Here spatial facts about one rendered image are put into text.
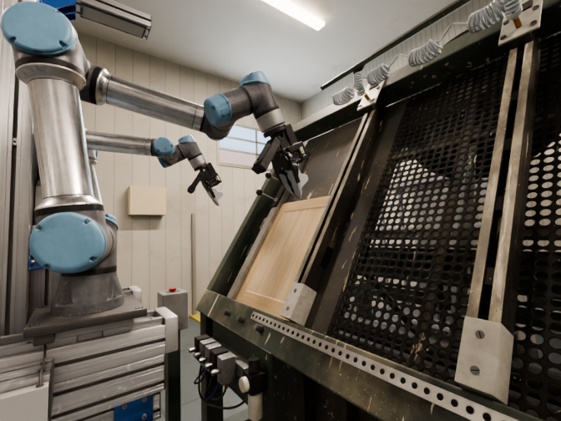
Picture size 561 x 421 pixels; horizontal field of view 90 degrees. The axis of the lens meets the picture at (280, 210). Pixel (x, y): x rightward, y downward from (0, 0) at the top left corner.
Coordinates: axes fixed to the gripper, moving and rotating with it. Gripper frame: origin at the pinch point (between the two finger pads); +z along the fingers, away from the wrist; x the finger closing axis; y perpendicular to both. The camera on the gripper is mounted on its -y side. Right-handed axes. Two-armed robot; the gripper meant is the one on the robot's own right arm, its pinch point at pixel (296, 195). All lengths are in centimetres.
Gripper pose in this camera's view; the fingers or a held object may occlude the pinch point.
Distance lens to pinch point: 83.6
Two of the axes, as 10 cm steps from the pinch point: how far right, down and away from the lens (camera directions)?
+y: 7.0, -4.4, 5.6
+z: 4.0, 8.9, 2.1
